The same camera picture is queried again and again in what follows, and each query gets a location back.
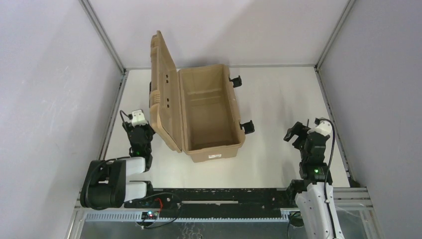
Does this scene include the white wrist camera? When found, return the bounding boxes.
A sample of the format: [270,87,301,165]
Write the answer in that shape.
[307,118,334,136]
[131,109,149,126]

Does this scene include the circuit board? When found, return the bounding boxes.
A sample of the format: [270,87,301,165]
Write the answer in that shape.
[288,211,304,228]
[141,211,159,221]

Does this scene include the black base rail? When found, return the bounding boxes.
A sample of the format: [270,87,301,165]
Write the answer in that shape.
[123,188,296,219]

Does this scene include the right circuit board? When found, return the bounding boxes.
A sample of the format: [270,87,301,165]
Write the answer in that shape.
[288,211,304,228]

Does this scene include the black toolbox latch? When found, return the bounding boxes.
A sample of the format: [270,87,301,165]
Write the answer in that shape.
[240,120,255,134]
[229,75,242,88]

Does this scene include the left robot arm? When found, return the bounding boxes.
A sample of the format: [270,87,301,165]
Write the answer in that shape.
[80,122,155,210]

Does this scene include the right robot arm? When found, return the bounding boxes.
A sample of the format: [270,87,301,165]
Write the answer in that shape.
[284,118,344,239]

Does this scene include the black toolbox latch near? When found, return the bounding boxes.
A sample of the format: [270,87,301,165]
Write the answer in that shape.
[240,120,255,134]

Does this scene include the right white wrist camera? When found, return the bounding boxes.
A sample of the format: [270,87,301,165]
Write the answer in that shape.
[307,118,334,136]

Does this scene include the tan plastic toolbox bin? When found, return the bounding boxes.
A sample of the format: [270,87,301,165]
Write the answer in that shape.
[149,31,246,163]

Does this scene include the left circuit board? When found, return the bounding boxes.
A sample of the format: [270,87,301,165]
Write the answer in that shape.
[141,211,159,221]

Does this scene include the black toolbox latch far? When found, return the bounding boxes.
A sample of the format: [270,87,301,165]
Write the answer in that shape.
[229,75,242,88]

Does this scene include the white barcode label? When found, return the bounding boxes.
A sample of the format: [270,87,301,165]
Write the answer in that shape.
[208,154,222,159]

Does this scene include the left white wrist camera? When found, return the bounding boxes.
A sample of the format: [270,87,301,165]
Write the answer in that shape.
[131,109,149,126]

